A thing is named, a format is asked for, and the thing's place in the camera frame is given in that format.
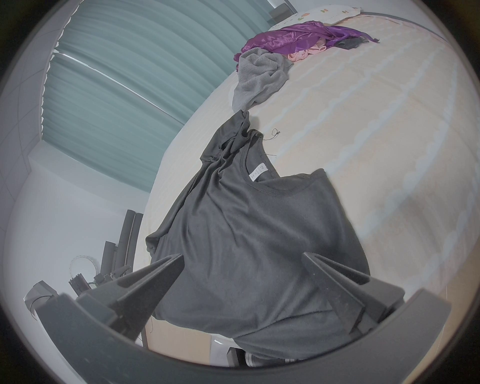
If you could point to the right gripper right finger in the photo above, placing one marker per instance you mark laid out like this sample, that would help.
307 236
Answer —
348 296

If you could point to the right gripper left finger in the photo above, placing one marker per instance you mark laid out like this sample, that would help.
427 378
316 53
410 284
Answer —
142 296

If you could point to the black T-shirt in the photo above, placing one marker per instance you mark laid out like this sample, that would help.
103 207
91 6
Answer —
243 243

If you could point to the bed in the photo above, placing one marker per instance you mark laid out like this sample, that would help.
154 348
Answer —
375 131

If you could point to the black chest of drawers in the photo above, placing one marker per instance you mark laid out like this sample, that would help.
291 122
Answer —
129 232

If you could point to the blue-green curtain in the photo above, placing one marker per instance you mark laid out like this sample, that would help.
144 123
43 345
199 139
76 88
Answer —
93 131
168 45

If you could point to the grey garment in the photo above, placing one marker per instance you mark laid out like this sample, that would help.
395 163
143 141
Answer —
258 75

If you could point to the pink garment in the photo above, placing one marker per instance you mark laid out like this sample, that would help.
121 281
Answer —
300 56

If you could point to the black lace garment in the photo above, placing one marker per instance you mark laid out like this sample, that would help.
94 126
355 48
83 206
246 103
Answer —
350 44

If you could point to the purple satin garment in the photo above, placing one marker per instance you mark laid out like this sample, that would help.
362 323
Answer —
277 39

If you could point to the white printed pillow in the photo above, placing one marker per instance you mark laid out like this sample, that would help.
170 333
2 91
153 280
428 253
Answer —
326 13

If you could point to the grey bedside table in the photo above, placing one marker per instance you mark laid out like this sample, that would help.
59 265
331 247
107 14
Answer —
279 11

